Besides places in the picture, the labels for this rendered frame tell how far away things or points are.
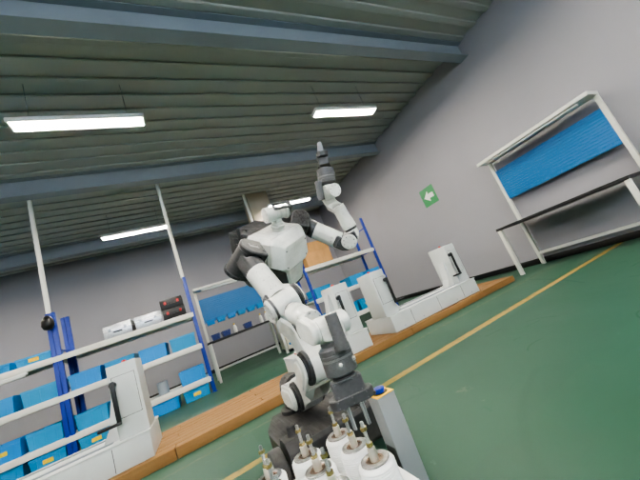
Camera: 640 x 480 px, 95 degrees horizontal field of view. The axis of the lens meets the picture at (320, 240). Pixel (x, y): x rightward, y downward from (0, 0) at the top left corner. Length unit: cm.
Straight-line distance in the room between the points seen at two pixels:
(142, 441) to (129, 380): 45
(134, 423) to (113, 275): 703
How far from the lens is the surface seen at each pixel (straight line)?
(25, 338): 992
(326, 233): 149
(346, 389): 84
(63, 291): 987
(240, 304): 692
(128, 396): 295
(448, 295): 408
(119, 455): 294
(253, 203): 791
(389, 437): 115
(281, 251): 125
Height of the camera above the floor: 65
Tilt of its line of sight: 12 degrees up
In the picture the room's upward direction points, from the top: 21 degrees counter-clockwise
